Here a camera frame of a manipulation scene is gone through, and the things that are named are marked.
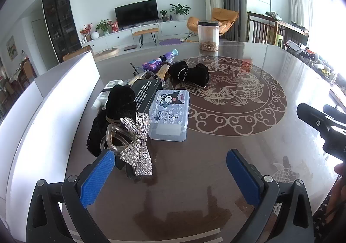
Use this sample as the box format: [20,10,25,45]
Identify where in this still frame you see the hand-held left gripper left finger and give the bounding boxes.
[26,148,117,243]

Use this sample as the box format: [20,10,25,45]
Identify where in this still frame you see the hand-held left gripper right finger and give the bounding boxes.
[226,148,322,243]

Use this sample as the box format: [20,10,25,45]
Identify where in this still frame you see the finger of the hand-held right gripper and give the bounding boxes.
[296,103,338,136]
[323,104,346,132]

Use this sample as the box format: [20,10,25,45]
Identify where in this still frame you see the black velvet scrunchie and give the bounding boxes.
[105,84,137,125]

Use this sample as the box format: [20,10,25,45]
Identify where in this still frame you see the white storage box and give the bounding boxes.
[0,51,101,206]

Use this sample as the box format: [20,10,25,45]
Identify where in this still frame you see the black cardboard box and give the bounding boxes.
[130,79,165,114]

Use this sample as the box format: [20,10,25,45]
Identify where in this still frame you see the gold cream tube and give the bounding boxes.
[155,63,173,81]

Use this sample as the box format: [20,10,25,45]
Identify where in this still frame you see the purple toy water gun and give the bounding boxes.
[142,49,179,72]

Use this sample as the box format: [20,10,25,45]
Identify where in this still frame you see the person's right hand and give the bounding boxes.
[333,163,346,179]

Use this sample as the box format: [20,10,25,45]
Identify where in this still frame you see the clear hair claw clip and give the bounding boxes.
[100,123,131,156]

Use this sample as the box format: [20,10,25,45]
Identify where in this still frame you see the black sequin cloth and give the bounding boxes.
[86,109,109,157]

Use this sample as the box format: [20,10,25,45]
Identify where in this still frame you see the rhinestone bow hair clip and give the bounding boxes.
[119,112,154,180]

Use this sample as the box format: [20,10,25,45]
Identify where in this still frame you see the cluttered sideboard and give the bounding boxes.
[284,39,346,87]

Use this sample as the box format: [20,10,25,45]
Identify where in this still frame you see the person's patterned clothing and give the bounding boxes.
[312,178,346,243]

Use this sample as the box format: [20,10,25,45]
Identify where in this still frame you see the clear plastic box with cartoon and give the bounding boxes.
[147,89,190,142]

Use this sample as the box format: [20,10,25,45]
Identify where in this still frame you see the black scrunchies with pearls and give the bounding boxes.
[169,61,210,87]

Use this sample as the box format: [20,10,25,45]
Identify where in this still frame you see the clear jar with black lid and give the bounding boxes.
[198,20,220,52]

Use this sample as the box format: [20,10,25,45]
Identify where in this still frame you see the orange lounge chair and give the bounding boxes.
[187,8,240,41]

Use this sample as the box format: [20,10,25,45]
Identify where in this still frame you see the red flower arrangement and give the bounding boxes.
[80,24,94,42]

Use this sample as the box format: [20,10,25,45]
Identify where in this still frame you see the bushy green potted plant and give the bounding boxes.
[95,19,112,36]

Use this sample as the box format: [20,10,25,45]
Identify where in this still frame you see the standing air conditioner with cover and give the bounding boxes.
[202,0,225,41]

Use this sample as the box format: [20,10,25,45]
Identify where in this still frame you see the purple floor mat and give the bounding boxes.
[158,38,182,46]

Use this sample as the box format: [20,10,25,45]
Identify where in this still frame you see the orange stool with hairpin legs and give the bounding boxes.
[132,28,159,48]

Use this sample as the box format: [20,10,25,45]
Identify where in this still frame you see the black glass display cabinet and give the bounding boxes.
[41,0,82,64]

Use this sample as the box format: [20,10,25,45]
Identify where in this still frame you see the white television cabinet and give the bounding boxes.
[80,19,198,52]

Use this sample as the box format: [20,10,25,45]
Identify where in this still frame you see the black television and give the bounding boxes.
[115,0,159,28]

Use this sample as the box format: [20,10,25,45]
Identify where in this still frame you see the large green potted plant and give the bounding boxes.
[169,3,191,20]

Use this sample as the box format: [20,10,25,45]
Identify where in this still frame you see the framed wall picture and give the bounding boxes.
[6,36,18,60]

